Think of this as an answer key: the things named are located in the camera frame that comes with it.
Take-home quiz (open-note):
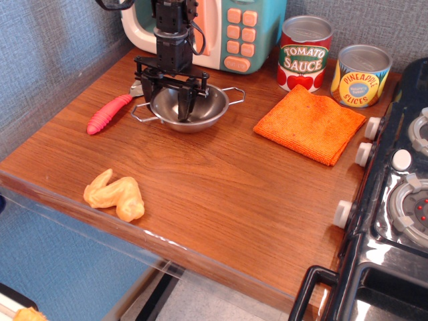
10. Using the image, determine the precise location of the teal toy microwave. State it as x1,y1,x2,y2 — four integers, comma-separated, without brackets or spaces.
120,0,288,75

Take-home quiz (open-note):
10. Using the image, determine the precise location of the pink handled metal spoon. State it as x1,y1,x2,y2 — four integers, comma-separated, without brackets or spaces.
86,80,144,135

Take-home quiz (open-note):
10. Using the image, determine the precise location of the folded orange cloth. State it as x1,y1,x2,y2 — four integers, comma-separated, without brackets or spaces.
253,85,366,166

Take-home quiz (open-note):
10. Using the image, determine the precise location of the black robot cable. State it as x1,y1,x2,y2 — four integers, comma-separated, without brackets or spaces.
95,0,207,56

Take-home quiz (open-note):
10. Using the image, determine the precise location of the white stove knob bottom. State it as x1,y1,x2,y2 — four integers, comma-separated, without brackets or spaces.
333,200,352,229

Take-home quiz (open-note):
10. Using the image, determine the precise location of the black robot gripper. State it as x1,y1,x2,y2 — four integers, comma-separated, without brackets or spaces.
134,27,209,122

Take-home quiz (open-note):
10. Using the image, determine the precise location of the white stove knob top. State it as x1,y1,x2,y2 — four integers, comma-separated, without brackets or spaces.
364,117,382,140

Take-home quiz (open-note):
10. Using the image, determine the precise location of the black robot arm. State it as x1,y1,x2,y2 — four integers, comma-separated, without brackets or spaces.
134,1,209,122

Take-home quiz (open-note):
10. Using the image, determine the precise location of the white stove knob middle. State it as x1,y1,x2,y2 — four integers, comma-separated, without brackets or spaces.
354,142,372,167

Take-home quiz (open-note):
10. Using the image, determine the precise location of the small stainless steel pot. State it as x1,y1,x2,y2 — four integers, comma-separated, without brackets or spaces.
131,85,246,134

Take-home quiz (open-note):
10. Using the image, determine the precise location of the orange object bottom left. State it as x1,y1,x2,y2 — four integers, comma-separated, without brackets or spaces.
13,307,47,321

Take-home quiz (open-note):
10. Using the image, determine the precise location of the black toy stove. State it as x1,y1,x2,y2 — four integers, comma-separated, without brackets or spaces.
290,58,427,320

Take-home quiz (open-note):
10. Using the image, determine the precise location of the plastic toy chicken wing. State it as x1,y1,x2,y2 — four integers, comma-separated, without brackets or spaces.
84,169,145,223

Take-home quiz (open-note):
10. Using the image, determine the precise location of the white stove knob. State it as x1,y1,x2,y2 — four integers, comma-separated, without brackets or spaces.
354,142,372,167
333,200,352,229
364,117,382,140

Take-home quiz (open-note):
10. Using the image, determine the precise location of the pineapple slices can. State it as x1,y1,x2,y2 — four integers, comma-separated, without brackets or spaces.
330,44,393,108

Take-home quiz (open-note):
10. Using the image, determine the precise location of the tomato sauce can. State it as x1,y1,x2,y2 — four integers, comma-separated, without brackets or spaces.
277,15,334,92

